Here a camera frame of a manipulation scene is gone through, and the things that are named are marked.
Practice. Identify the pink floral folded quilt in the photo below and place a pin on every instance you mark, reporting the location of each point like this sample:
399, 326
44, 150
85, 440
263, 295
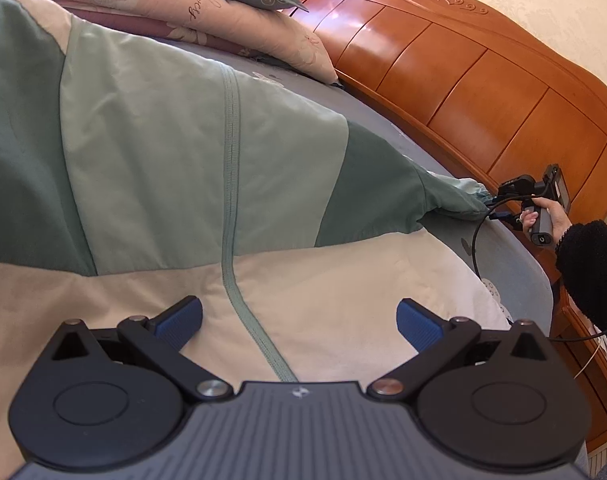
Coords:
223, 15

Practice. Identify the green white hooded jacket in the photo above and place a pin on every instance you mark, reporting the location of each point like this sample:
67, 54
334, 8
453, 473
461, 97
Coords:
158, 160

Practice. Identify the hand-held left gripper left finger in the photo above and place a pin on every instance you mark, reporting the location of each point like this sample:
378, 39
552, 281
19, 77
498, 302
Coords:
178, 322

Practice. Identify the bed with blue floral sheet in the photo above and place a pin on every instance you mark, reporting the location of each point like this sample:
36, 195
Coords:
433, 130

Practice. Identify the person's right forearm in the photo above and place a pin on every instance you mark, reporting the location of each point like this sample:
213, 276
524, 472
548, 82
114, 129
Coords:
593, 270

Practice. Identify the wooden headboard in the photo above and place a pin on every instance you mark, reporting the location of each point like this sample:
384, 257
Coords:
458, 75

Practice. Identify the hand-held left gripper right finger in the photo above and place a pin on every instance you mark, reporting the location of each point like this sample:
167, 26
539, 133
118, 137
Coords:
418, 325

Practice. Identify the person's right hand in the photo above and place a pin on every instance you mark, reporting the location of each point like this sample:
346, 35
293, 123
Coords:
558, 222

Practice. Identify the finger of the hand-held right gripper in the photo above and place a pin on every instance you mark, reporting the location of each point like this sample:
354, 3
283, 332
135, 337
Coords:
503, 207

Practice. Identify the wooden nightstand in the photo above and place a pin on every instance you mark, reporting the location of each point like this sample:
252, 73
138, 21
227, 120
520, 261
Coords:
593, 395

